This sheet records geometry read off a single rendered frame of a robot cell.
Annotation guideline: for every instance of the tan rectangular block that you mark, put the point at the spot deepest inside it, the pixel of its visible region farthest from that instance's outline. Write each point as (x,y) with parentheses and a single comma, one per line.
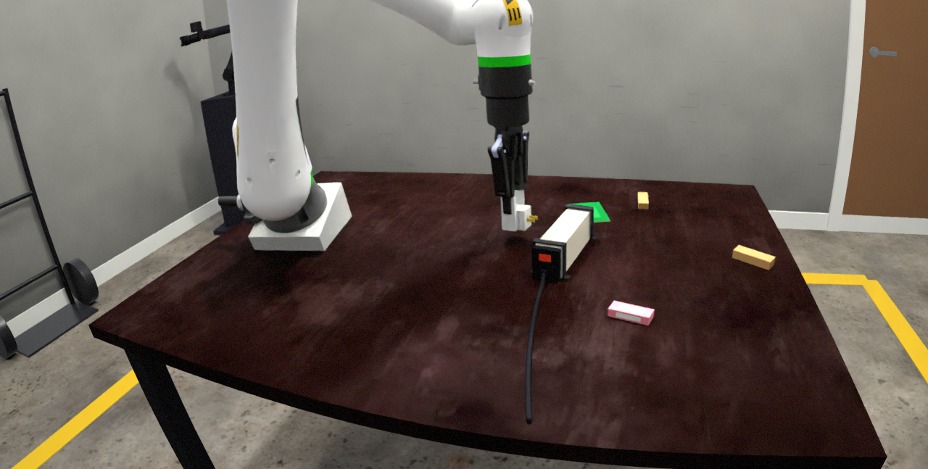
(753,257)

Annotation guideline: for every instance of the white charger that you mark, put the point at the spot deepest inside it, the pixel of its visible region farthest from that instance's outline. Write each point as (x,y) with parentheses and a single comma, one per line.
(524,217)

